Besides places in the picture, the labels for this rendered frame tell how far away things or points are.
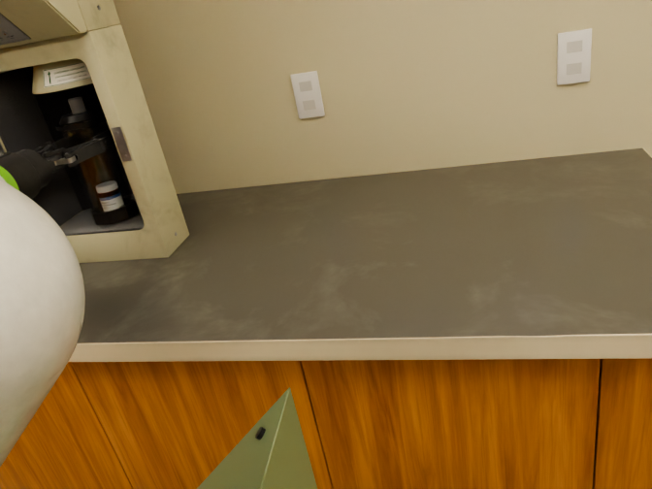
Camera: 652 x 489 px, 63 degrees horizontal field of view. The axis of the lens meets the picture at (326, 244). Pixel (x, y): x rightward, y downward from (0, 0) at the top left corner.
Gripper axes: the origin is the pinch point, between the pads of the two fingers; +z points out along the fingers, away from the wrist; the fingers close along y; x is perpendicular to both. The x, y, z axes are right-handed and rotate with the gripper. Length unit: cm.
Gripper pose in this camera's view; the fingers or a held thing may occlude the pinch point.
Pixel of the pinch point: (88, 141)
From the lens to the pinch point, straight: 128.3
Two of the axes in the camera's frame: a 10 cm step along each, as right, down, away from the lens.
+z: 2.4, -4.7, 8.5
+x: 1.8, 8.8, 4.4
